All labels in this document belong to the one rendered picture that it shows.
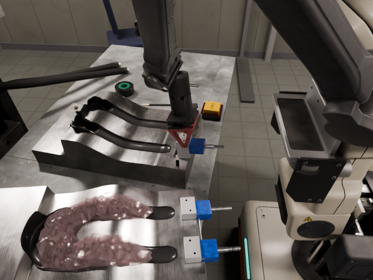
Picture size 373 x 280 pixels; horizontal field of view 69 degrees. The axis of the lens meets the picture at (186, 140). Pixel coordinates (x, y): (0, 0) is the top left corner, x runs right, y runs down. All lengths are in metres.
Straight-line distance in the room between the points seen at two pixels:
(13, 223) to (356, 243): 0.88
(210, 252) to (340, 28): 0.51
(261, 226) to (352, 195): 0.67
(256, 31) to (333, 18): 2.90
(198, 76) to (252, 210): 0.71
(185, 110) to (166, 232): 0.30
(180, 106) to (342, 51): 0.43
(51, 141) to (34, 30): 2.86
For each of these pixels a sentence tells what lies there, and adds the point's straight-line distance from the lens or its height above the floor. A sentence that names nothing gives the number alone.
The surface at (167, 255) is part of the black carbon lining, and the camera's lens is 0.69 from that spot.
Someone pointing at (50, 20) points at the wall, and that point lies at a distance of 3.62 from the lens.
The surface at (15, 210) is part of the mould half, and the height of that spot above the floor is 0.91.
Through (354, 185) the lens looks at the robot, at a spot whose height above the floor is 0.90.
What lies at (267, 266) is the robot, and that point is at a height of 0.28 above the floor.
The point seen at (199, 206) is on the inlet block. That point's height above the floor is 0.87.
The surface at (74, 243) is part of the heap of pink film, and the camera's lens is 0.68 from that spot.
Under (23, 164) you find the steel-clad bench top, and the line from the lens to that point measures 1.05.
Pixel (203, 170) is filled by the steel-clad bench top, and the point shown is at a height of 0.80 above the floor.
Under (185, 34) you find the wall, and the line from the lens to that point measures 3.23.
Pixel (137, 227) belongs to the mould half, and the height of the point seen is 0.87.
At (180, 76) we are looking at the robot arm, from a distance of 0.68.
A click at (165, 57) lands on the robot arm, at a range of 0.56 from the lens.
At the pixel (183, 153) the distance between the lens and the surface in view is 0.78.
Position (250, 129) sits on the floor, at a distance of 2.30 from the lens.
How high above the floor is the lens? 1.48
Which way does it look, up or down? 44 degrees down
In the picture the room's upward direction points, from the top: straight up
